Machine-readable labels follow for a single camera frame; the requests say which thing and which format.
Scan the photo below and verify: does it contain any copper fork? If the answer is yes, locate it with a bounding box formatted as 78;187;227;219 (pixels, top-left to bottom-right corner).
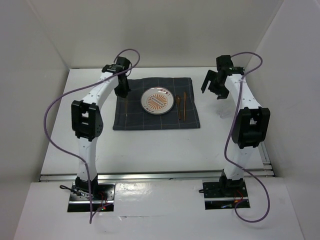
124;96;128;118

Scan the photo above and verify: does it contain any dark grey checked cloth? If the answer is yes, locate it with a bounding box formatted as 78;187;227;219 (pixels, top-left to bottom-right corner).
112;77;201;131

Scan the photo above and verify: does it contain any orange patterned plate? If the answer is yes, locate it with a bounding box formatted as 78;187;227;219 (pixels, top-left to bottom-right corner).
140;86;175;115

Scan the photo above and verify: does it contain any copper knife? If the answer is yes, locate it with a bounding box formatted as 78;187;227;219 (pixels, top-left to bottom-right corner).
183;91;188;123

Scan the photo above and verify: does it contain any copper spoon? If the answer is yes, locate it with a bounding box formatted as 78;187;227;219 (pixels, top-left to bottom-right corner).
175;95;182;120

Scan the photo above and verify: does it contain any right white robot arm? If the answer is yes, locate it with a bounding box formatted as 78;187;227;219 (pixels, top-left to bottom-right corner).
200;55;271;197

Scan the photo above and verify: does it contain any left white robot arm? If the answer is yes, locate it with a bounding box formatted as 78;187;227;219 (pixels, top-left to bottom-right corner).
71;57;132;200

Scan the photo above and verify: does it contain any front aluminium rail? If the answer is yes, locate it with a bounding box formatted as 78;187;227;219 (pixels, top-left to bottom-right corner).
38;169;276;182

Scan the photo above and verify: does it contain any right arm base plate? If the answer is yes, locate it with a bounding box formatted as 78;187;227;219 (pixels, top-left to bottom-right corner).
198;180;251;210

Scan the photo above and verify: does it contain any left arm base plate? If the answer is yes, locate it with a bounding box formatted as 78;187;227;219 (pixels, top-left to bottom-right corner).
59;184;116;213

